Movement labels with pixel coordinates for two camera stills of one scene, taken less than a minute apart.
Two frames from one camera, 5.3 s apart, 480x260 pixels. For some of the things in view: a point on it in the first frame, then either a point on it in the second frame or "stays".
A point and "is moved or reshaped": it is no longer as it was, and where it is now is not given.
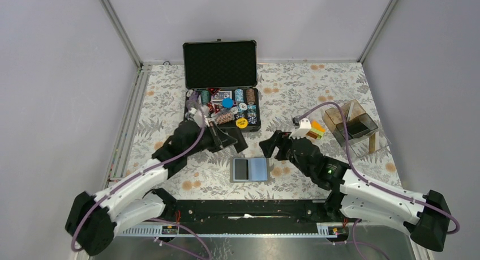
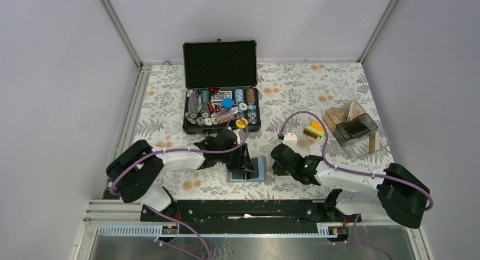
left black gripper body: x=208 y=143 → x=236 y=160
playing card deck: x=221 y=95 stays
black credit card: x=241 y=144 is moved or reshaped
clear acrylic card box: x=363 y=137 stays
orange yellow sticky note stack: x=316 y=130 stays
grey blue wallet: x=250 y=169 stays
